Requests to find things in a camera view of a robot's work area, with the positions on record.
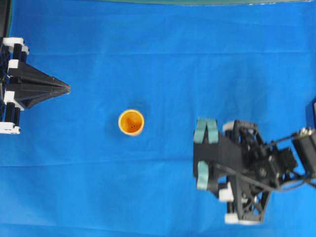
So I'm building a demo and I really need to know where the blue table cloth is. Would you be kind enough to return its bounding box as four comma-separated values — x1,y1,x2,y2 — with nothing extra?
0,0,316,237

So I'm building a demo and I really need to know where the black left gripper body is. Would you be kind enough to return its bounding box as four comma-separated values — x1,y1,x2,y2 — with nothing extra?
0,37,29,134

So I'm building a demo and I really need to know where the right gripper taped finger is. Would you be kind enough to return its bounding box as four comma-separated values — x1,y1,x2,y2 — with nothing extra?
196,160,237,198
193,118,238,163

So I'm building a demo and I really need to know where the orange plastic cup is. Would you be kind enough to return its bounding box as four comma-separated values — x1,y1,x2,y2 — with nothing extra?
118,109,145,136

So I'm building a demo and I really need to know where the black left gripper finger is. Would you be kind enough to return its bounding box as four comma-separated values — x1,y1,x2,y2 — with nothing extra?
7,59,71,92
3,85,71,111

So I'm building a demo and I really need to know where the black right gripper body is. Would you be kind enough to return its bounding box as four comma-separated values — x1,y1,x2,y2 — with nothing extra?
219,120,298,225

